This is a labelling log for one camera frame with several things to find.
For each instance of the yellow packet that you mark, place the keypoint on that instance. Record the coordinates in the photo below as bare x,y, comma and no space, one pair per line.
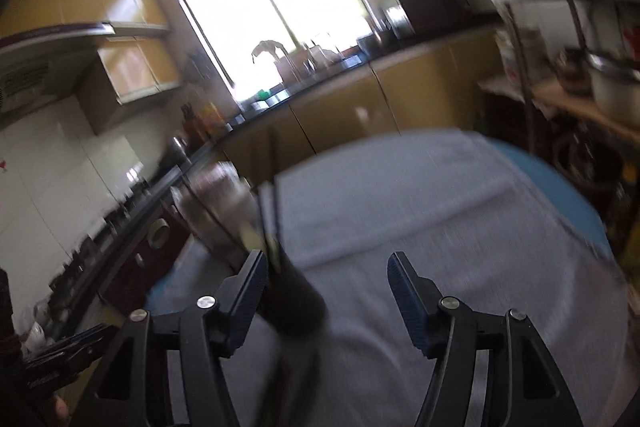
212,117

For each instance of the grey tablecloth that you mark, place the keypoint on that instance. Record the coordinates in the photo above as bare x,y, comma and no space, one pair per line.
400,207

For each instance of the wooden knife block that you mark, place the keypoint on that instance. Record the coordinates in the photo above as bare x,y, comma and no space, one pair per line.
190,124

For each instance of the cream plastic bowl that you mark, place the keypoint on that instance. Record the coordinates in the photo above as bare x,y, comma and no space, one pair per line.
205,227

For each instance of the steel bowl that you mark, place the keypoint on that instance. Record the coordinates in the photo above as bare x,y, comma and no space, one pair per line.
371,43

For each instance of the metal faucet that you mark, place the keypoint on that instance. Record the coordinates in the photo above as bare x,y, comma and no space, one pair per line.
286,64

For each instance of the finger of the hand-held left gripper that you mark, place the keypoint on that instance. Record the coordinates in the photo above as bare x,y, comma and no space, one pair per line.
92,338

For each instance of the yellow wall cabinet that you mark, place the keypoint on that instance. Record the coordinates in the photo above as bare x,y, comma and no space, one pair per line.
100,27

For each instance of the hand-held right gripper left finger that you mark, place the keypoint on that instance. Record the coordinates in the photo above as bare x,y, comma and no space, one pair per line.
250,289

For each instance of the range hood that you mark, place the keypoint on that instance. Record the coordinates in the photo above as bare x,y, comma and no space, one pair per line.
30,72

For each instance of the dark red built-in oven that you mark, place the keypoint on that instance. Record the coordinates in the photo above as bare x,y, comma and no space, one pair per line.
150,252

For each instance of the white pot with steel lid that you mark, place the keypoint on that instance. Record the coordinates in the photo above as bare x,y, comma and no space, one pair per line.
615,89

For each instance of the person's left hand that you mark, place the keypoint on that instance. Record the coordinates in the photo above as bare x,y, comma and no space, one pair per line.
61,409

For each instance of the gas stove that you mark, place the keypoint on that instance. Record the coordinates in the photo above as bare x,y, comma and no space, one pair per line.
100,247

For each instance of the white rice cooker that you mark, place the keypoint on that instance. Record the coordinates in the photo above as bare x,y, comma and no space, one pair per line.
520,54

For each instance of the bagged stack of bowls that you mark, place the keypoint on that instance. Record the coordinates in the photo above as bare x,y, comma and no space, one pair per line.
220,182

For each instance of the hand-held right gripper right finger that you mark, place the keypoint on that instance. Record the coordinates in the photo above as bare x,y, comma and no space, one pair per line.
407,294

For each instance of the yellow base cabinet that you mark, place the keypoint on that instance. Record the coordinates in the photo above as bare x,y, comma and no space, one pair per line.
350,107

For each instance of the black microwave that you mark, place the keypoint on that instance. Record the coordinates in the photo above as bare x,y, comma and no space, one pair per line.
430,9

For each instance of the dark wok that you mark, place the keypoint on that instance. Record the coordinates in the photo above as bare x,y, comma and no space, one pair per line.
175,152

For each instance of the blue table cover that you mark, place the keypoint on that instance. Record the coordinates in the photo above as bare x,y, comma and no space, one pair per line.
550,187

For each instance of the metal storage rack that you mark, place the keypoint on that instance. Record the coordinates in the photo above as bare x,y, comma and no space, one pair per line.
575,107

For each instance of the grey rag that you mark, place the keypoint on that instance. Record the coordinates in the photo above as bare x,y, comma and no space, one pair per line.
267,49

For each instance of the black utensil cup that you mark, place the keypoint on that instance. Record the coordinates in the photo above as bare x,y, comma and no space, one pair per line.
295,297

